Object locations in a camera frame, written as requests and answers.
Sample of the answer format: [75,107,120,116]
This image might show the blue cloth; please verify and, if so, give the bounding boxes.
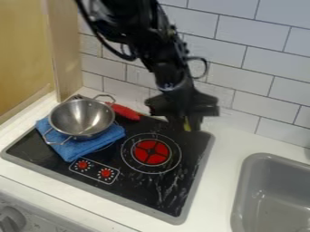
[34,116,128,164]

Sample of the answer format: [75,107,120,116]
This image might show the toy stove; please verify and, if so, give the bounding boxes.
[0,93,218,227]

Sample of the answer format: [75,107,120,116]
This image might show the toy sink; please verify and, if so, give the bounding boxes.
[229,152,310,232]

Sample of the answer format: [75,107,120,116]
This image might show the red tool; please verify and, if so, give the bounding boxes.
[103,101,146,122]

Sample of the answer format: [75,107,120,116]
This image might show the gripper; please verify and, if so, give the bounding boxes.
[143,71,222,132]

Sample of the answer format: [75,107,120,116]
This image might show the wooden board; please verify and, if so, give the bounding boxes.
[0,0,85,125]

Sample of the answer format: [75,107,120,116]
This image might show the silver pot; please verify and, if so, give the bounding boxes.
[41,93,119,147]

